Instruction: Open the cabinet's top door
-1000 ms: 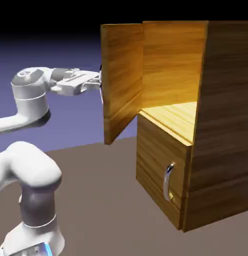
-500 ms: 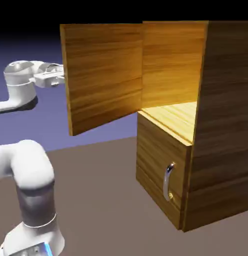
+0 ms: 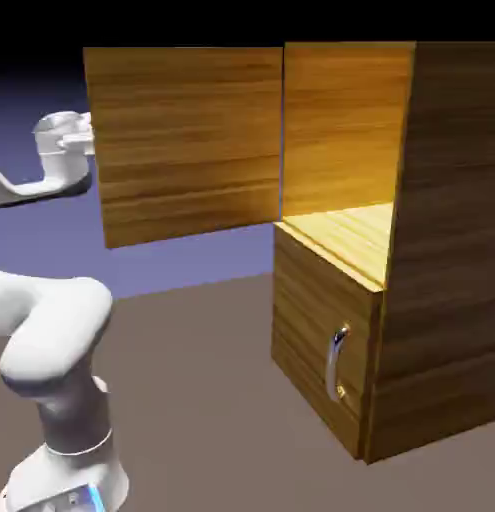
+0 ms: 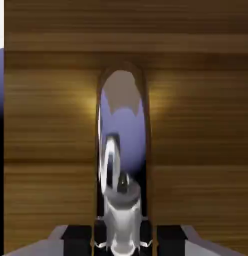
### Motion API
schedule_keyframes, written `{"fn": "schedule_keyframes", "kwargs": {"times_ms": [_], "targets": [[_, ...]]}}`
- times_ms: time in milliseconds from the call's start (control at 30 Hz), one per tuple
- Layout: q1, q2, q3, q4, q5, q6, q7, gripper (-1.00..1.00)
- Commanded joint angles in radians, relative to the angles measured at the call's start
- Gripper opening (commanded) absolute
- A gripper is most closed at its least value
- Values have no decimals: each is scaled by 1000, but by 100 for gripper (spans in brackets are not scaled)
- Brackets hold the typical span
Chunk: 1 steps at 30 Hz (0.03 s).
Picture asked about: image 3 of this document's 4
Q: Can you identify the wooden cabinet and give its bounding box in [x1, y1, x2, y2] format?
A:
[270, 40, 495, 466]

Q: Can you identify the large wooden cabinet door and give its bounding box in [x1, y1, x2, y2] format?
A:
[82, 46, 285, 250]

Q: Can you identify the curved silver door handle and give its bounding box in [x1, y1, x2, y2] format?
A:
[325, 322, 352, 404]

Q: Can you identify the small wooden cabinet door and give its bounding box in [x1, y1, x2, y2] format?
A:
[270, 222, 385, 462]

